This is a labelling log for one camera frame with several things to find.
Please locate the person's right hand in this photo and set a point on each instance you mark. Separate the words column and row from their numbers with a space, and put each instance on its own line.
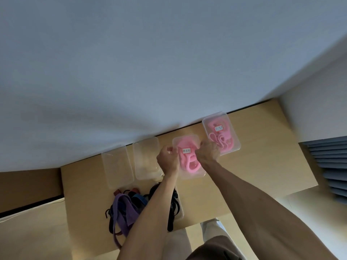
column 209, row 154

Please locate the person's left hand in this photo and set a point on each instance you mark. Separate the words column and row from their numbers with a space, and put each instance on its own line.
column 169, row 162

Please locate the person's left fingers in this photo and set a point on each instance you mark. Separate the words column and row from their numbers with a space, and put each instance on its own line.
column 170, row 150

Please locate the person's right fingers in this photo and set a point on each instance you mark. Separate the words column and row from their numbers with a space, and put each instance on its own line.
column 206, row 145

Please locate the clear plastic box with label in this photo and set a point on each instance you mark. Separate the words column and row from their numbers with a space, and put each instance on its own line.
column 233, row 138
column 189, row 174

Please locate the person's right forearm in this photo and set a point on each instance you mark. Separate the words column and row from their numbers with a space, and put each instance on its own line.
column 252, row 213

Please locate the person's left forearm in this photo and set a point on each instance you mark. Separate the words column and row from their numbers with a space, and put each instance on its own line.
column 151, row 219

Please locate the pink rubber loop bands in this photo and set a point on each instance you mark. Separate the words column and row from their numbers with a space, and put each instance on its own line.
column 187, row 161
column 225, row 142

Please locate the empty clear plastic box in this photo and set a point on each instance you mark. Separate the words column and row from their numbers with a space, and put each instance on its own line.
column 146, row 159
column 118, row 167

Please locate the blue resistance band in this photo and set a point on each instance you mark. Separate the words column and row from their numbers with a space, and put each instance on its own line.
column 140, row 199

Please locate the clear plastic box holding bands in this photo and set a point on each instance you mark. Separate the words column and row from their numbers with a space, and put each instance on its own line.
column 181, row 208

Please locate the black resistance bands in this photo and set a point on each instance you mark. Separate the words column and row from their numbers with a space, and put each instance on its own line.
column 173, row 211

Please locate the purple resistance band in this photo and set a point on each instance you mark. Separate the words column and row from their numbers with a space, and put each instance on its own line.
column 125, row 211

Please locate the person's right leg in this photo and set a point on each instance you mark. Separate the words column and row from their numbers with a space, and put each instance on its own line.
column 214, row 227

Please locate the person's leg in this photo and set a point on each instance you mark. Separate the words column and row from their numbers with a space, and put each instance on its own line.
column 214, row 227
column 176, row 243

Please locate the person's left leg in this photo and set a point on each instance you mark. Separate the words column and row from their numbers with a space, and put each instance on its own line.
column 176, row 243

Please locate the person's brown shirt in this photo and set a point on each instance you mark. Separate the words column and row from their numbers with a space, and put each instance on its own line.
column 217, row 250

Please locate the grey slatted radiator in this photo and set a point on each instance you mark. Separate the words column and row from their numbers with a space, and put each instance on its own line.
column 332, row 165

